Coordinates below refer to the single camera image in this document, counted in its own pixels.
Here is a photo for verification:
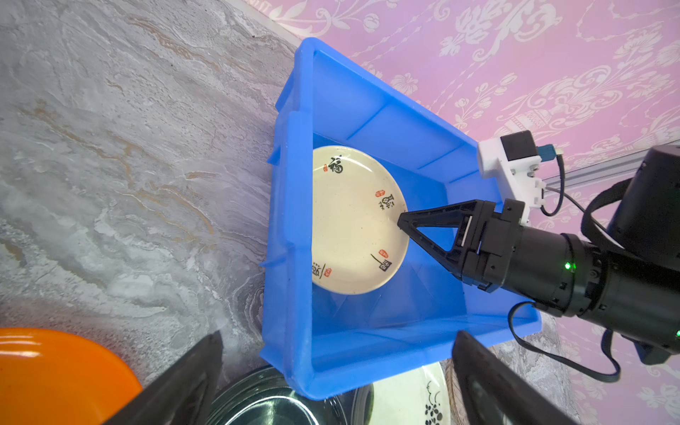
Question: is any cream plate with flowers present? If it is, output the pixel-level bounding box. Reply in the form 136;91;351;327
367;363;452;425

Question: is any blue plastic bin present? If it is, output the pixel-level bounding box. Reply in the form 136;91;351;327
261;38;520;400

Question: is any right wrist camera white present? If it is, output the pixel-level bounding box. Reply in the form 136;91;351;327
477;130;566;226

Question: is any right aluminium corner post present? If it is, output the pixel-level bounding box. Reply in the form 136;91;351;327
563;138;679;189

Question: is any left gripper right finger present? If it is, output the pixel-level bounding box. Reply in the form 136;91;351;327
452;331;574;425

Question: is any cream plate with characters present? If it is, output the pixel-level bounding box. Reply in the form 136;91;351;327
312;145;409;295

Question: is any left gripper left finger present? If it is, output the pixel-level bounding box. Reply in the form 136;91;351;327
106;331;223;425

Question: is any black round plate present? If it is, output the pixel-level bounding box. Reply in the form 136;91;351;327
206;367;375;424

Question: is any orange plate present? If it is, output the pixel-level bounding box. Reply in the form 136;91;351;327
1;328;143;424

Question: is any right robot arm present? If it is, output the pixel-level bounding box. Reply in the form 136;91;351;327
398;145;679;366

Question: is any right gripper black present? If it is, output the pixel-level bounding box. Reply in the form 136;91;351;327
398;199;525;292

